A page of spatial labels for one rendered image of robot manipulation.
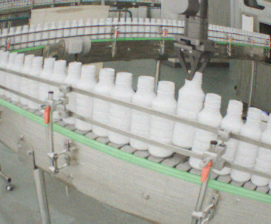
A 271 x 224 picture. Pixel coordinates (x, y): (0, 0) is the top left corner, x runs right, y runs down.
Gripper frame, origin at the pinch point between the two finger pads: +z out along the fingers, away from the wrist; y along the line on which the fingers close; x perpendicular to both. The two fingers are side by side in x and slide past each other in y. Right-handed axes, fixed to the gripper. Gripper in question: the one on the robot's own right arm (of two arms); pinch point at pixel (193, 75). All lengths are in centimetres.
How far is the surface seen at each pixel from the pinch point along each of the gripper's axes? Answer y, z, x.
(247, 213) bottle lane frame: 5.7, 25.6, 24.1
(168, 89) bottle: 2.5, 3.9, -4.5
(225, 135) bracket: 6.5, 8.6, 12.7
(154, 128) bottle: 3.9, 12.7, -6.1
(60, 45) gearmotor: -97, 17, -143
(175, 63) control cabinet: -534, 94, -300
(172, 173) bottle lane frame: 5.9, 20.8, 1.2
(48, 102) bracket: 12.0, 11.7, -32.5
